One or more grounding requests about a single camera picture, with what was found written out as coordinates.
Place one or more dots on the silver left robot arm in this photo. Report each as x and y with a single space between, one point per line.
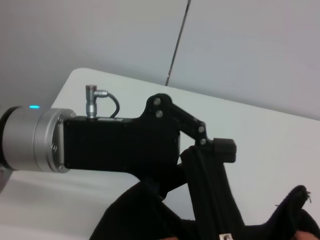
30 140

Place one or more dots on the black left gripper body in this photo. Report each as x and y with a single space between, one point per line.
120 142

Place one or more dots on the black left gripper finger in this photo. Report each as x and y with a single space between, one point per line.
176 178
225 150

